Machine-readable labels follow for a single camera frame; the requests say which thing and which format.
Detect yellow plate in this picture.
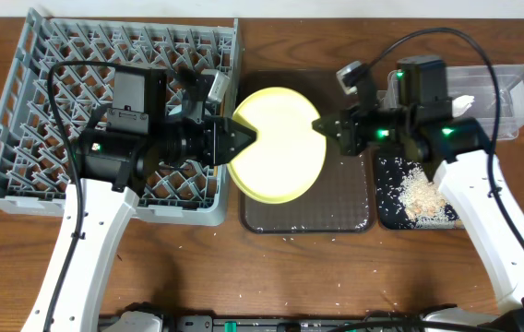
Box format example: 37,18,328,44
228,87,327,204

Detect white napkin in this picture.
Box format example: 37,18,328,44
452,95,475,118

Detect rice and food scraps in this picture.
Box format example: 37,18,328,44
376,156,464,230

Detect light blue bowl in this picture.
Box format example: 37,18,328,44
168,104,183,117

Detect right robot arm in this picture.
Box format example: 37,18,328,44
312,55,524,331

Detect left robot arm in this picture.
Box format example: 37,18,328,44
23,64,256,331

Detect black waste tray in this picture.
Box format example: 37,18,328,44
372,154,464,231

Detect clear plastic waste bin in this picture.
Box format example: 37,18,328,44
384,64,524,141

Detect dark brown serving tray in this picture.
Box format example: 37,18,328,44
238,70,375,234

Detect grey plastic dish rack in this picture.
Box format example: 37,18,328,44
0,8,244,226

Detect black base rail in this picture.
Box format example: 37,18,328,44
98,302,524,332

